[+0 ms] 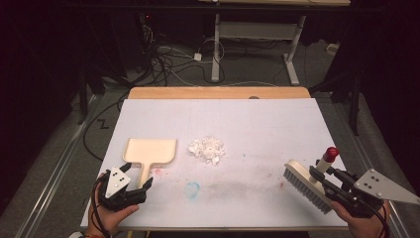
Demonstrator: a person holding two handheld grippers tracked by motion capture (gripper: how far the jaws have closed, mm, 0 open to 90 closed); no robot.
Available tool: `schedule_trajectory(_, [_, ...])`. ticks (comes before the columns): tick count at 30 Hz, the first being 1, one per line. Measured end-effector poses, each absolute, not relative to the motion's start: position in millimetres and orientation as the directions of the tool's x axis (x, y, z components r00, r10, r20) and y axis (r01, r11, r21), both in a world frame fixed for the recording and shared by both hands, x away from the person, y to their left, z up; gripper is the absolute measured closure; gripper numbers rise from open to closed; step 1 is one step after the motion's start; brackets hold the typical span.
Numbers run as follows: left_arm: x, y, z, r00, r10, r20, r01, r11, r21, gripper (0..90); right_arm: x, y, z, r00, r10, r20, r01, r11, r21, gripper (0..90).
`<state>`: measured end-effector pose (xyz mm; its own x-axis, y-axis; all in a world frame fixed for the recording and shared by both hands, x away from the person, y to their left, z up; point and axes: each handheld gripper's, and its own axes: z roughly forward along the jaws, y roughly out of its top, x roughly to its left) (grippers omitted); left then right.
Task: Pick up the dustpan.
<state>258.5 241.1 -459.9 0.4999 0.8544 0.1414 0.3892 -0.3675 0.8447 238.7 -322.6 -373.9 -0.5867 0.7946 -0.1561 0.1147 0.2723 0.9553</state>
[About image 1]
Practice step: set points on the white table mat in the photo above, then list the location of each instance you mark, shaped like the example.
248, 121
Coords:
231, 125

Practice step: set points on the white power adapter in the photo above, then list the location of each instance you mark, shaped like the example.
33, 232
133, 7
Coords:
197, 57

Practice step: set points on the beige dustpan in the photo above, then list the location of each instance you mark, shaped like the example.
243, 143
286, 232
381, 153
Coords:
150, 151

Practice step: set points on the pile of white paper scraps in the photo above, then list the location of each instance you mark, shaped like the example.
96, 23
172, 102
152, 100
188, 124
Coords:
208, 150

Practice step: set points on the person's left hand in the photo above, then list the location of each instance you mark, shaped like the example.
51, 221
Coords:
109, 221

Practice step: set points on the person's right hand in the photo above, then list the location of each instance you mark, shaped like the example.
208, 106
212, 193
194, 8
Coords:
366, 228

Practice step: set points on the black metal stand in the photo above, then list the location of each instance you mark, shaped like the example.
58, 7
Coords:
355, 105
82, 99

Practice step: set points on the white brush with red knob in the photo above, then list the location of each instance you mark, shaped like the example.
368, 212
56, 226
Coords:
302, 180

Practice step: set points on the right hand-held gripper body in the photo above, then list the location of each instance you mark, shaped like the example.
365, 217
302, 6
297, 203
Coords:
379, 188

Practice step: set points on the metal floor rail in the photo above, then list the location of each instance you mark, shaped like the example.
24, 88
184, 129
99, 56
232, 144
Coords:
369, 158
56, 178

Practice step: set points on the white metal desk frame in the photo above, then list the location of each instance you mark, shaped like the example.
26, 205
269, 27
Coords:
216, 49

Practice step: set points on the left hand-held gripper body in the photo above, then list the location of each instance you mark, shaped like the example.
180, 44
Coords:
116, 181

